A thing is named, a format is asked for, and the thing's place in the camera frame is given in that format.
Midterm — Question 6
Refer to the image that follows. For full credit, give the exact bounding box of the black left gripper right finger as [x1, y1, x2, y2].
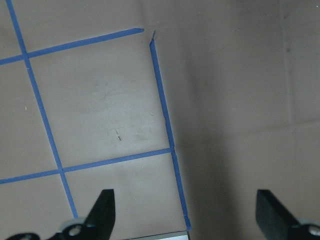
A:
[255, 189, 320, 240]

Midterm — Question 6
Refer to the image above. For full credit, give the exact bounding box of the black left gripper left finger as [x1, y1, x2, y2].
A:
[4, 188, 116, 240]

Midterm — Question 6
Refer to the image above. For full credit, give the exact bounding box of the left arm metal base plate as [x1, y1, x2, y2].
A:
[132, 231, 190, 240]

